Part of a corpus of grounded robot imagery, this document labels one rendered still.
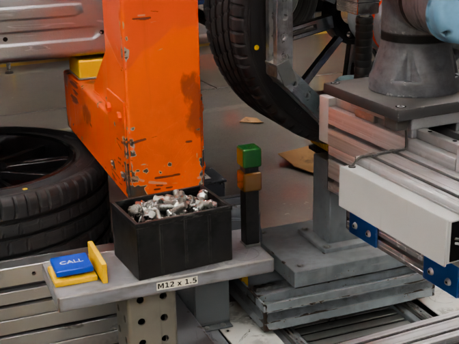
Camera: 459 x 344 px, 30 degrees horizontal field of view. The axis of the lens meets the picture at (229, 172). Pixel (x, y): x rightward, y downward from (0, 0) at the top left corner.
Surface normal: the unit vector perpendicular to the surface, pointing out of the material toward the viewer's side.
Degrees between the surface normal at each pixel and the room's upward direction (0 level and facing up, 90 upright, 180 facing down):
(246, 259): 0
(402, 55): 72
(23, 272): 90
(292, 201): 0
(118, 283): 0
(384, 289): 90
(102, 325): 90
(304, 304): 90
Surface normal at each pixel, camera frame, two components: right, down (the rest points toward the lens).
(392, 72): -0.62, -0.04
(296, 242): -0.02, -0.95
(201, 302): 0.37, 0.29
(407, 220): -0.90, 0.15
